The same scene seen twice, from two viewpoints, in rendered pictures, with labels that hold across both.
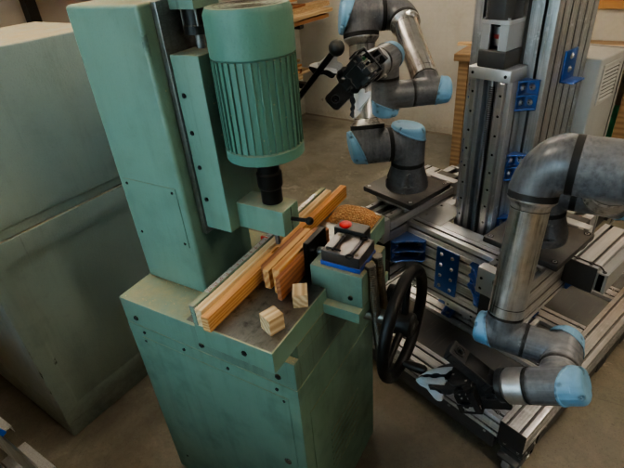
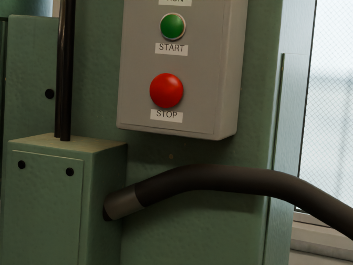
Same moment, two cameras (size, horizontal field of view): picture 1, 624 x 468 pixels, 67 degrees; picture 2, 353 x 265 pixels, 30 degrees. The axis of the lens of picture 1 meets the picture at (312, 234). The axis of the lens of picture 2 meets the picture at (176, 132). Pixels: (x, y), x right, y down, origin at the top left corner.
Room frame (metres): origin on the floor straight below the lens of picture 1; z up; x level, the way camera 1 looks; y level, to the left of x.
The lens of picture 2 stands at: (1.89, 0.15, 1.40)
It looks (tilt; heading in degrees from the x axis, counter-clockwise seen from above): 7 degrees down; 167
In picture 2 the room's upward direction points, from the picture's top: 4 degrees clockwise
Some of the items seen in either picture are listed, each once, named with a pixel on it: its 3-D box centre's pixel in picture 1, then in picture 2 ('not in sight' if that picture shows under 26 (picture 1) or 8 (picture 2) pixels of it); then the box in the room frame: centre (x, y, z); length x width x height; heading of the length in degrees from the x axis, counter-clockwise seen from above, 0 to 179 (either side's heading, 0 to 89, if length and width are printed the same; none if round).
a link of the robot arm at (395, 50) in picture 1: (385, 59); not in sight; (1.30, -0.24, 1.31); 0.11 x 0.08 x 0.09; 148
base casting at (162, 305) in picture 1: (250, 290); not in sight; (1.07, 0.19, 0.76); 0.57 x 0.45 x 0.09; 58
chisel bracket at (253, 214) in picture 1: (268, 214); not in sight; (1.02, 0.10, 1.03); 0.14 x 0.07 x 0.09; 58
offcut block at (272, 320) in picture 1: (272, 320); not in sight; (0.75, 0.10, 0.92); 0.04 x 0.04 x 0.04; 37
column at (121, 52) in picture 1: (175, 151); (183, 252); (1.16, 0.34, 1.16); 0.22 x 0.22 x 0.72; 58
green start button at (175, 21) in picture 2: not in sight; (172, 26); (1.33, 0.27, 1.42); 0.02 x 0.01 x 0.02; 58
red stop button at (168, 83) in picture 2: not in sight; (166, 90); (1.33, 0.26, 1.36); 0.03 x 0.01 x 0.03; 58
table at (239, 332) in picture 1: (319, 276); not in sight; (0.96, -0.01, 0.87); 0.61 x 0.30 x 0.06; 148
